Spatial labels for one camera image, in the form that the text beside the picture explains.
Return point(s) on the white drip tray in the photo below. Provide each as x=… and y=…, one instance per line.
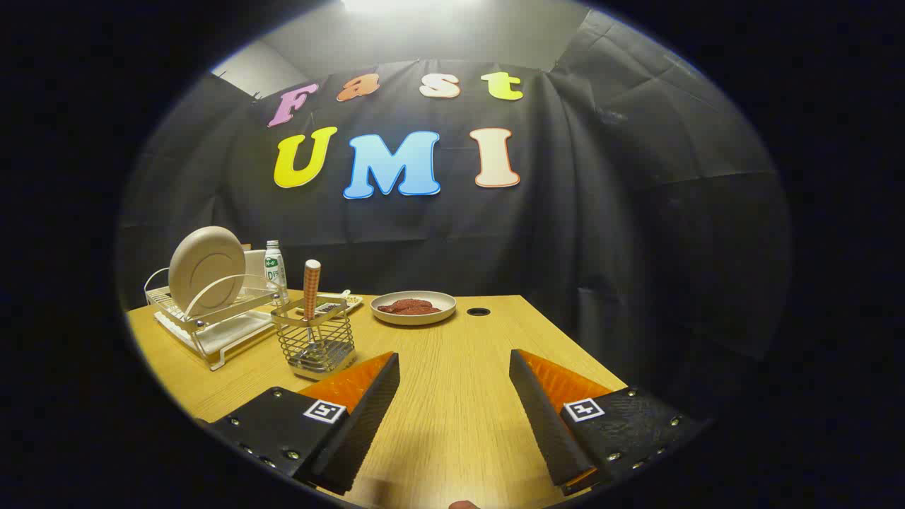
x=233, y=329

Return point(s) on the black backdrop cloth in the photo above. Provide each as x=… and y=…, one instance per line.
x=565, y=247

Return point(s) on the white plastic drink bottle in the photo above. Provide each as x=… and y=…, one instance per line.
x=274, y=272

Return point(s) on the white divided tray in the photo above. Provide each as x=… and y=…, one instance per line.
x=350, y=301

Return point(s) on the beige round plate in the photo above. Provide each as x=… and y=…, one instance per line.
x=205, y=268

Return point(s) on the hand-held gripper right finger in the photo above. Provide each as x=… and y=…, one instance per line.
x=541, y=417

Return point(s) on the white toaster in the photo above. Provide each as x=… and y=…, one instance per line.
x=254, y=267

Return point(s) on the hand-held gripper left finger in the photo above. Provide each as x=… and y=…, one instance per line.
x=368, y=417

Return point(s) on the beige plate with meat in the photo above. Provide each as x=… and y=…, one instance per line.
x=413, y=319

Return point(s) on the red meat piece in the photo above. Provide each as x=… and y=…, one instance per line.
x=425, y=309
x=396, y=305

